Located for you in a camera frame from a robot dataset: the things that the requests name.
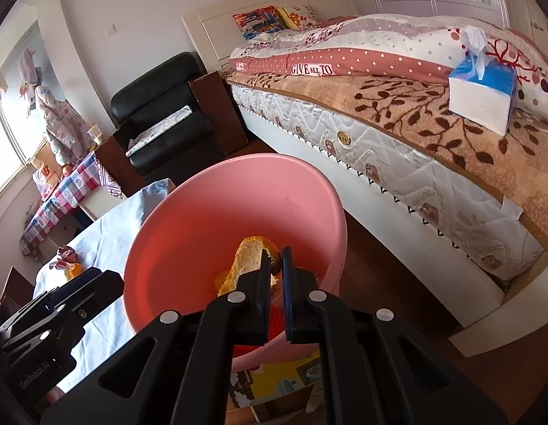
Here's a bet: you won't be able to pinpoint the white desk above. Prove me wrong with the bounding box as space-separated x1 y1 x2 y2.
23 195 124 257

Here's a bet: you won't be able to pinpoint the cartoon printed cardboard box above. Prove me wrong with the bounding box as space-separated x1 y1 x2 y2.
227 350 323 425

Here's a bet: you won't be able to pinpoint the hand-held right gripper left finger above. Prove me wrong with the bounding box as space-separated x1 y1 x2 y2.
39 248 275 425

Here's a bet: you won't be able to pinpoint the orange flower pillow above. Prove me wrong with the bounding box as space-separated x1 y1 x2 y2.
277 5 321 31

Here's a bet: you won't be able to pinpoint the pink plastic basin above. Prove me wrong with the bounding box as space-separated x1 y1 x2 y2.
123 153 348 370

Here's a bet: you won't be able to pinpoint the floral seat cushion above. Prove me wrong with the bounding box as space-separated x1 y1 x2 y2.
125 105 192 158

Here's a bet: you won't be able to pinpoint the checkered tablecloth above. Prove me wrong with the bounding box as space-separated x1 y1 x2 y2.
19 153 102 257

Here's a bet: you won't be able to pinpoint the bed with patterned bedding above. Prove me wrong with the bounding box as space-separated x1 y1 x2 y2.
182 0 548 357

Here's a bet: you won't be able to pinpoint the brown wooden furniture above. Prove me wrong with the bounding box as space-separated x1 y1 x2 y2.
0 267 35 306

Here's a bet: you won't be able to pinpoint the colourful printed pillow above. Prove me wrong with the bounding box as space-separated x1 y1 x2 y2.
232 6 286 40

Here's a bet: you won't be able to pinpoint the blue white tissue pack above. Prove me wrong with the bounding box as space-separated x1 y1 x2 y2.
448 25 519 137

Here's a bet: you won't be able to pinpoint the window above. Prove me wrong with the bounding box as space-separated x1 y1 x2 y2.
0 20 49 213

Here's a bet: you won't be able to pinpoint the hanging floral clothes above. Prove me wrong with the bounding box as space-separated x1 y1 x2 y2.
32 84 95 164

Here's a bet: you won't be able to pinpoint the black leather armchair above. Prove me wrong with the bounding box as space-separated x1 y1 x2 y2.
111 52 215 177

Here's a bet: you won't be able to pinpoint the brown wooden cabinet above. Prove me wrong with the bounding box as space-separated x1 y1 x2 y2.
94 135 146 198

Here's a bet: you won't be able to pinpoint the pink polka dot quilt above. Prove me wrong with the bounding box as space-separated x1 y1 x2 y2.
230 14 548 129

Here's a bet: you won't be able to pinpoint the white quilted mattress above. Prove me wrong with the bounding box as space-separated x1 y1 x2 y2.
227 77 544 282

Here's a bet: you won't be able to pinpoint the brown wooden nightstand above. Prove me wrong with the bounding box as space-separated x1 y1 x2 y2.
188 71 249 157

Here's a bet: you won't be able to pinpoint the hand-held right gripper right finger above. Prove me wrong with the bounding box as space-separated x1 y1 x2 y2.
280 245 509 425

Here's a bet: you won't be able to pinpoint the white dark patterned cloth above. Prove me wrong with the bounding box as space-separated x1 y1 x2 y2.
99 159 126 202

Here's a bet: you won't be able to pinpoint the white red shopping bag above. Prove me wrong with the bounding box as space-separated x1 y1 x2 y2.
32 148 64 200

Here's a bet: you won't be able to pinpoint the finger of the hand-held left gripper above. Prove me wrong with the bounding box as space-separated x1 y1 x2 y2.
51 267 103 305
65 270 126 320

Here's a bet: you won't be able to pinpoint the dark red wrapper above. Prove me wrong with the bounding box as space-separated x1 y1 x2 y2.
48 245 78 271

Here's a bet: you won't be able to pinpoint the light blue tablecloth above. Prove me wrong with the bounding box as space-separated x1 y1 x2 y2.
32 178 175 395

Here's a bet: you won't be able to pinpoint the brown leaf pattern blanket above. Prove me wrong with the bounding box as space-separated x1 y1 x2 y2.
223 68 548 262

